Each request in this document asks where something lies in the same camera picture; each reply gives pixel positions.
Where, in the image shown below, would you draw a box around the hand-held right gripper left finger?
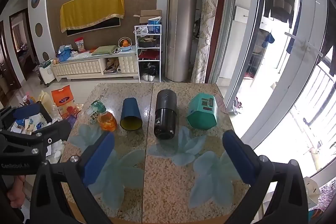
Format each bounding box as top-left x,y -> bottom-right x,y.
29,132 -> 116,224

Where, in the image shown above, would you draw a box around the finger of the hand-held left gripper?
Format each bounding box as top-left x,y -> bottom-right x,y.
34,119 -> 72,147
0,107 -> 14,132

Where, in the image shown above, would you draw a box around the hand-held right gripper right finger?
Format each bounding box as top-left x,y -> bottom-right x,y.
222,130 -> 308,224

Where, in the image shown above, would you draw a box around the blue cup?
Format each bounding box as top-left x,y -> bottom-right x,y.
120,97 -> 144,132

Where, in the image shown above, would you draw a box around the teal hexagonal cup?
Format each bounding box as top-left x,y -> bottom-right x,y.
185,94 -> 219,131

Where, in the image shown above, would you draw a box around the black insulated cup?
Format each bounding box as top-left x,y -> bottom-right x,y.
153,88 -> 176,140

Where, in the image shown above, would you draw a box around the person's left hand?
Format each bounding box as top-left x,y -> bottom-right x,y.
7,175 -> 26,211

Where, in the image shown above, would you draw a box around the black storage bin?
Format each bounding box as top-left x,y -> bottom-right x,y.
10,100 -> 53,135

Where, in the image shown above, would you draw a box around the orange printed bag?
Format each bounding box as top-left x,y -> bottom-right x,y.
51,85 -> 76,120

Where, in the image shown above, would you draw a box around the cream plastic jug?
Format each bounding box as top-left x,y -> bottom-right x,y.
38,90 -> 53,109

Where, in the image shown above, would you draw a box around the orange plastic bottle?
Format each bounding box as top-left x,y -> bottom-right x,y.
97,111 -> 118,132

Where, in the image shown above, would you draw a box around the clear green-capped bottle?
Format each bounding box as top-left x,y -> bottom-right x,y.
89,100 -> 107,125

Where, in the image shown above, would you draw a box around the pink slippers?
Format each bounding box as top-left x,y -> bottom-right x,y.
232,96 -> 244,115

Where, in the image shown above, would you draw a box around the white wheeled appliance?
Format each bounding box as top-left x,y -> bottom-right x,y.
36,58 -> 56,87

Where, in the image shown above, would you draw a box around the cream television cabinet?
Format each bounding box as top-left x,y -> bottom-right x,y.
51,45 -> 140,83

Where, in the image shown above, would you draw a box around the blue plastic basket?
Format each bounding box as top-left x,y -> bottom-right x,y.
56,45 -> 72,62

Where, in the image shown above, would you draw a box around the white paper bag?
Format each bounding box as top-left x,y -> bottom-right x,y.
305,176 -> 321,210

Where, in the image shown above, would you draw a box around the balcony railing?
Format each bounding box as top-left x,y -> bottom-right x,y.
294,60 -> 336,178

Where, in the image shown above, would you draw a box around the clear snack bag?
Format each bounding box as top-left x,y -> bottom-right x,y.
74,38 -> 86,53

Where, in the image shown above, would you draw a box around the green cushion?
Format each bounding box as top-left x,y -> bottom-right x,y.
91,46 -> 117,55

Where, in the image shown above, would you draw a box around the black shoes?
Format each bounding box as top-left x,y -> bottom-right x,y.
139,62 -> 158,75

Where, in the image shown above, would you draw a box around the white metal shelf rack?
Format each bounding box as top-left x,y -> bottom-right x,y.
134,24 -> 162,83

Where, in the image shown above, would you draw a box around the black television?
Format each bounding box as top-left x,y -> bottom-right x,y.
66,17 -> 122,37

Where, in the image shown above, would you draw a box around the basket of oranges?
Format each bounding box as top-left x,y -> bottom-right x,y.
117,37 -> 132,51

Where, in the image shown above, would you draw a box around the red cloth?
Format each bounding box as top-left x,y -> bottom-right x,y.
138,50 -> 160,61

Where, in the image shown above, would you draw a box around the blue hanging garment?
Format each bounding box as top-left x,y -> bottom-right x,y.
264,32 -> 275,50

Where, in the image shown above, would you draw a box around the yellow fringed cloth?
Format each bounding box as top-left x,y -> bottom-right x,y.
60,0 -> 125,34

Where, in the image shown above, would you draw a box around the white plastic bag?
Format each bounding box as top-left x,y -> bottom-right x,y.
135,26 -> 149,37

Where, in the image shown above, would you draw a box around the blue paper bag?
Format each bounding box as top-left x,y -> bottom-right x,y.
147,18 -> 161,34

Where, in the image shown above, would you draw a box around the cardboard box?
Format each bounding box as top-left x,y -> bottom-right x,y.
133,9 -> 163,25

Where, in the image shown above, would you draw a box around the patterned beige curtain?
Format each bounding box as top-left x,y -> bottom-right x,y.
190,0 -> 224,84

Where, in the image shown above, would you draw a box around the silver tower air conditioner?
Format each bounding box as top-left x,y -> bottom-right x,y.
165,0 -> 201,83

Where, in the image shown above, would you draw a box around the dark hanging clothes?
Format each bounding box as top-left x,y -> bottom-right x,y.
263,0 -> 296,29

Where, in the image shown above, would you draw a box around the dark wooden door frame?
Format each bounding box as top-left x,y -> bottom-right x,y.
0,7 -> 39,106

